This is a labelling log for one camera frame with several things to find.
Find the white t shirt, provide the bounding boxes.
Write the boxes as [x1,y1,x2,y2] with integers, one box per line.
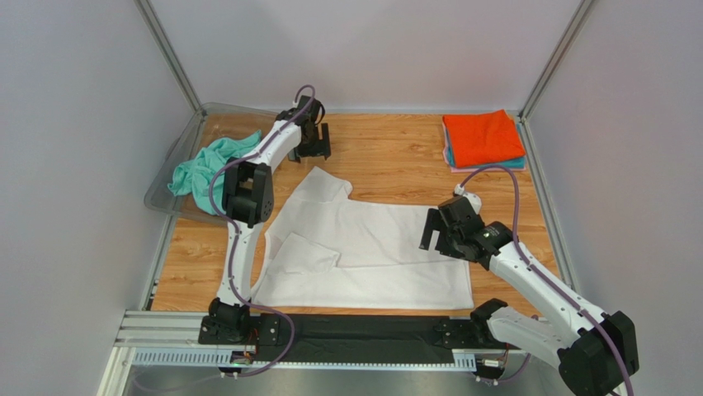
[252,167,474,310]

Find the folded teal t shirt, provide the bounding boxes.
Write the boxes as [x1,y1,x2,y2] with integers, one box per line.
[442,124,526,173]

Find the aluminium frame rail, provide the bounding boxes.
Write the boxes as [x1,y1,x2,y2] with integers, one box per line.
[96,309,627,396]

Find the aluminium corner post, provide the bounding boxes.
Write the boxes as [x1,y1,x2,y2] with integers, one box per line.
[134,0,202,111]
[519,0,598,123]

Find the right aluminium corner post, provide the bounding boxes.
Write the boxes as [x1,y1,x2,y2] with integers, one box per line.
[519,0,598,123]

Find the mint green t shirt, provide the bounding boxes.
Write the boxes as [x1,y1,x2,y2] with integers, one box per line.
[167,130,262,215]

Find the folded orange t shirt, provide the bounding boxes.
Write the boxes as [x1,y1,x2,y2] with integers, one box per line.
[441,110,526,167]

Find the left aluminium corner post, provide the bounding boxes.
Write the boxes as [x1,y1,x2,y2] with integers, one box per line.
[134,0,202,111]

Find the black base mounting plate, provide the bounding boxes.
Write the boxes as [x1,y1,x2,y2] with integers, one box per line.
[198,313,511,364]

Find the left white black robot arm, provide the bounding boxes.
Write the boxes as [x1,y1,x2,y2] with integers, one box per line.
[198,95,331,345]

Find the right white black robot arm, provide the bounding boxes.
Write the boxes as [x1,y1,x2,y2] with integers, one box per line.
[420,195,639,395]

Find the clear plastic bin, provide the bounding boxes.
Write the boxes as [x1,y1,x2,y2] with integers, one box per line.
[144,101,286,226]

